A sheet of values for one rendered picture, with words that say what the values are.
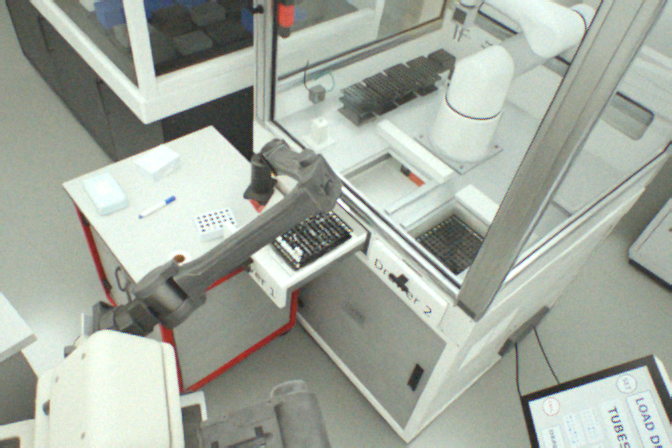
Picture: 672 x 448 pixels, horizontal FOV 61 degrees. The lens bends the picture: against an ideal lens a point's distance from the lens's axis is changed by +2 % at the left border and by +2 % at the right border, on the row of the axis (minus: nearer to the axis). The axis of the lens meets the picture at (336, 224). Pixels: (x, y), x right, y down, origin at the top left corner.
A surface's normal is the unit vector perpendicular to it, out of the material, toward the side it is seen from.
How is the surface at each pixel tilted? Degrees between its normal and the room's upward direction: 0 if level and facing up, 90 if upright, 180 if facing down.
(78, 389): 47
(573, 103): 90
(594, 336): 0
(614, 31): 90
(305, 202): 61
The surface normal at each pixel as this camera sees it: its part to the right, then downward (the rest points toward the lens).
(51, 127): 0.11, -0.66
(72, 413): -0.62, -0.34
